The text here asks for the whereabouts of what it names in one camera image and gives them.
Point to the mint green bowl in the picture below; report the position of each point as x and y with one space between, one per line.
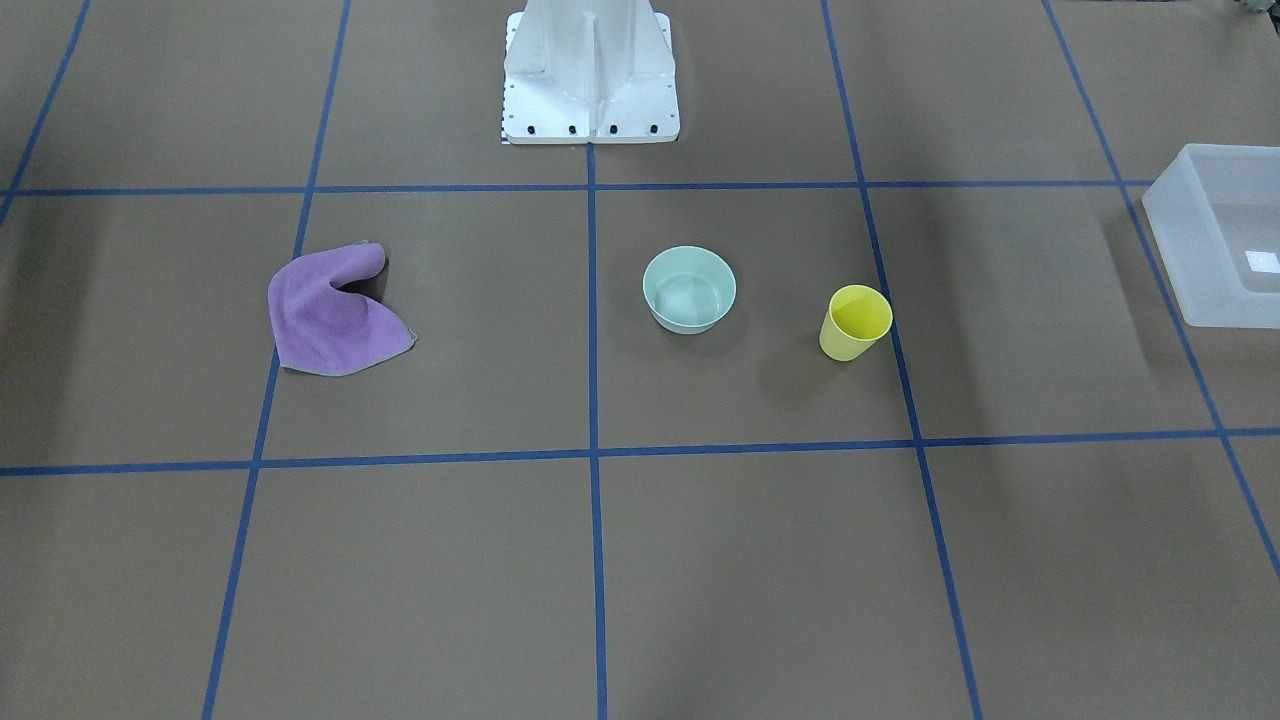
688 289

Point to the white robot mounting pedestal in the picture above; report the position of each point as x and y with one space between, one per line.
589 72

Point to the yellow plastic cup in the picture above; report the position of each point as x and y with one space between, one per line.
857 317

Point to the purple cloth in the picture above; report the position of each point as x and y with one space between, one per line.
321 329

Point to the translucent plastic storage box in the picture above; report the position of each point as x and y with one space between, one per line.
1214 213

